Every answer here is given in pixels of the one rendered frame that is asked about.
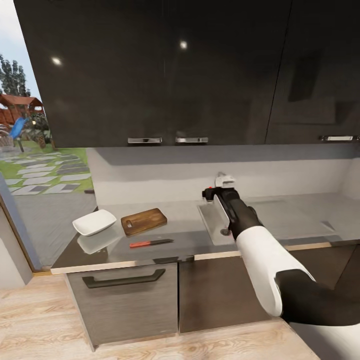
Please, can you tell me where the parer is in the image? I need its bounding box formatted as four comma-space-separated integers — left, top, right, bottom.
129, 239, 173, 248

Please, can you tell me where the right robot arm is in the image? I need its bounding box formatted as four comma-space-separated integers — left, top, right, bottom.
202, 175, 360, 360

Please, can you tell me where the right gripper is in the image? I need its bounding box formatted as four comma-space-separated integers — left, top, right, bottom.
202, 187, 219, 201

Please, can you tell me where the cutting board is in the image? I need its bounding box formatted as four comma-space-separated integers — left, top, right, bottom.
121, 208, 168, 236

